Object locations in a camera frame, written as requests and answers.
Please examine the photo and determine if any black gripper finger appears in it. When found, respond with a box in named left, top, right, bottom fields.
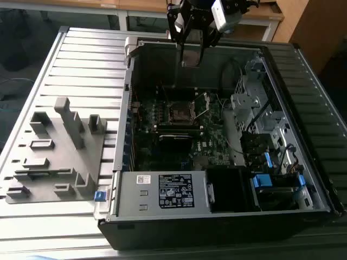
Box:
left=167, top=1, right=190, bottom=67
left=200, top=18, right=221, bottom=67

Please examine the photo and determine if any silver CPU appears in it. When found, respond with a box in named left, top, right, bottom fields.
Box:
left=182, top=50, right=203, bottom=68

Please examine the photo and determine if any metal socket cover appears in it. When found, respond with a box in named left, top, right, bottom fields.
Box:
left=190, top=91, right=211, bottom=112

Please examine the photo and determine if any CPU socket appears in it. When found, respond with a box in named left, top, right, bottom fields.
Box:
left=168, top=100, right=196, bottom=124

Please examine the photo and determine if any wooden desk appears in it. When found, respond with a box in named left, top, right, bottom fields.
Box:
left=119, top=0, right=285, bottom=42
left=0, top=0, right=121, bottom=30

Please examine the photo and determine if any silver metal drive cage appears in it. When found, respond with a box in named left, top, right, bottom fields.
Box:
left=230, top=93, right=268, bottom=128

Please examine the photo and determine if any green motherboard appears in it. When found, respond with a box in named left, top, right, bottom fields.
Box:
left=131, top=88, right=241, bottom=173

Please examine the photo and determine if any wooden cabinet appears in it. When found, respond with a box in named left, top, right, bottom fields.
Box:
left=272, top=0, right=347, bottom=75

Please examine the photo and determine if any black graphics card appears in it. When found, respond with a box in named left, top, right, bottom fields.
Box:
left=158, top=134, right=194, bottom=155

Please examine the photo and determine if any black plastic air shroud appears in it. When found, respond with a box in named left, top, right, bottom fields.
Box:
left=204, top=166, right=250, bottom=213

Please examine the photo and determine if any grey parts rack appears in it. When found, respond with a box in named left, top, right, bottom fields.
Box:
left=4, top=96, right=109, bottom=204

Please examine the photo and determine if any grey power supply unit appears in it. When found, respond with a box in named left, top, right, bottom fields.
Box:
left=116, top=170, right=212, bottom=217

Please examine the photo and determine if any black PC case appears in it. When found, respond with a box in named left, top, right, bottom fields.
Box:
left=93, top=36, right=347, bottom=251

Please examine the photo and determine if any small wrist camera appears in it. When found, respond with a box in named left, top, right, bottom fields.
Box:
left=174, top=15, right=186, bottom=34

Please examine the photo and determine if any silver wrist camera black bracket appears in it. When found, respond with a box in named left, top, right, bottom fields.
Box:
left=210, top=0, right=242, bottom=35

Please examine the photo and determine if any grey plastic case handle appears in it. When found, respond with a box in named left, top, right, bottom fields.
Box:
left=124, top=36, right=138, bottom=60

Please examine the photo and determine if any black case cable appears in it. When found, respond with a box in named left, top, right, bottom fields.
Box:
left=245, top=99, right=271, bottom=132

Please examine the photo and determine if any coloured wire bundle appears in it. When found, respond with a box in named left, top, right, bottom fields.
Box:
left=279, top=142, right=305, bottom=176

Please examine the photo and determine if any blue floor cable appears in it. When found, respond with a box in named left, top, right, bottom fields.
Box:
left=0, top=77, right=36, bottom=112

